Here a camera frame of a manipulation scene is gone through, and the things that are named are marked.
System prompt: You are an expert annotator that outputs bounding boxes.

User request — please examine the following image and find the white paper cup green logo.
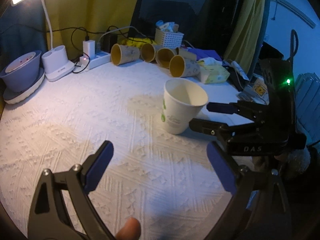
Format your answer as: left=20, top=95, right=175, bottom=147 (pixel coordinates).
left=161, top=78, right=209, bottom=134

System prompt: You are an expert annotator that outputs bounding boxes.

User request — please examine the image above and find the brown patterned paper cup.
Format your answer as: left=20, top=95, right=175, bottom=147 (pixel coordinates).
left=140, top=43, right=162, bottom=63
left=156, top=48, right=177, bottom=69
left=111, top=44, right=140, bottom=66
left=169, top=55, right=200, bottom=77

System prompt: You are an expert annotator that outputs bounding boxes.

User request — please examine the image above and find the brown paper cup behind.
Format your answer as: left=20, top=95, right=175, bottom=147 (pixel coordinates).
left=176, top=47, right=197, bottom=61

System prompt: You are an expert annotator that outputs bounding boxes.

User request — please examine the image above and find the left hand thumb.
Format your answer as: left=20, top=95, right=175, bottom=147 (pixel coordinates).
left=116, top=217, right=141, bottom=240

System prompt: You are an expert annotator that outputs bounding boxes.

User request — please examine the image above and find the white bear mug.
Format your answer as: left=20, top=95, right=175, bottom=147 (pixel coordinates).
left=253, top=77, right=269, bottom=104

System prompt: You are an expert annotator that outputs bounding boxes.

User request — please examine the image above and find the white tube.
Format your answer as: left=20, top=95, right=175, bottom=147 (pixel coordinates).
left=231, top=61, right=249, bottom=81

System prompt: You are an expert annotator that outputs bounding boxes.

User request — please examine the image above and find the yellow tissue pack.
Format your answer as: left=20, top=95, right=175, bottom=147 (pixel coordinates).
left=199, top=65, right=230, bottom=84

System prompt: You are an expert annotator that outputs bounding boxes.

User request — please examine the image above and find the yellow curtain right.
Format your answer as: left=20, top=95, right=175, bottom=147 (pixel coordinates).
left=224, top=0, right=265, bottom=72

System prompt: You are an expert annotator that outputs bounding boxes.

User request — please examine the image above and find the yellow curtain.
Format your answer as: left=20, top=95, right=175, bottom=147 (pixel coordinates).
left=224, top=0, right=265, bottom=72
left=44, top=0, right=137, bottom=59

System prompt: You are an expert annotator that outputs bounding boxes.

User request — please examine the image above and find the purple cloth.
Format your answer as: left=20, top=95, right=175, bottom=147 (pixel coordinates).
left=188, top=48, right=222, bottom=61

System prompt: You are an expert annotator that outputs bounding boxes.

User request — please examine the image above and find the white textured tablecloth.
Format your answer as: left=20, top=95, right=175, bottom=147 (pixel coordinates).
left=1, top=61, right=231, bottom=239

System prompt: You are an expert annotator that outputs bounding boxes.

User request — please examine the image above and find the white woven basket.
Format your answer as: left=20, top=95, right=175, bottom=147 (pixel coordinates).
left=155, top=29, right=184, bottom=49

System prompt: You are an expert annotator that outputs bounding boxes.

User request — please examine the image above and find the white air conditioner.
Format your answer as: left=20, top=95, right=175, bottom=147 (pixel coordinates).
left=271, top=0, right=316, bottom=29

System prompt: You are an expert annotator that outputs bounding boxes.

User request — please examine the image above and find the yellow patterned bag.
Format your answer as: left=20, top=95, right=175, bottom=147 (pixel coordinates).
left=118, top=37, right=156, bottom=48

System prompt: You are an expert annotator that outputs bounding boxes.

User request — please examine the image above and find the white plate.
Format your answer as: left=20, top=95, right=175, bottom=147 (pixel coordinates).
left=3, top=67, right=46, bottom=105

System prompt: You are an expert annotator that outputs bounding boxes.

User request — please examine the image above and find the purple bowl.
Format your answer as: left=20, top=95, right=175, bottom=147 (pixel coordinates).
left=1, top=50, right=42, bottom=92

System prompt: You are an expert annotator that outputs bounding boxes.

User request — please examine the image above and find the white power strip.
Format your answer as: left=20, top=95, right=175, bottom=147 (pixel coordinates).
left=79, top=51, right=111, bottom=70

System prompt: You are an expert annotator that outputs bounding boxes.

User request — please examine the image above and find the white desk lamp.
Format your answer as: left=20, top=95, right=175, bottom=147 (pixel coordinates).
left=11, top=0, right=74, bottom=82

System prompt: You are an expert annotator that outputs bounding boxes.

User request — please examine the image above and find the white inner bowl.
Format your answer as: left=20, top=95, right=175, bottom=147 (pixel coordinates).
left=5, top=51, right=36, bottom=74

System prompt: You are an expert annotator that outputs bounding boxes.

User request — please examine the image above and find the white charger adapter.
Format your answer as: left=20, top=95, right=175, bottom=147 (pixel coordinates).
left=82, top=40, right=95, bottom=60

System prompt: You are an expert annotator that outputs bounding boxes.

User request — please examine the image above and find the yellow curtain left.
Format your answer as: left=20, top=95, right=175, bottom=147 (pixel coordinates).
left=44, top=0, right=137, bottom=59

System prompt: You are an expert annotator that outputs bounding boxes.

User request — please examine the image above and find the black power cable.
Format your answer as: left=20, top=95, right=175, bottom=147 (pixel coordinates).
left=0, top=23, right=151, bottom=74

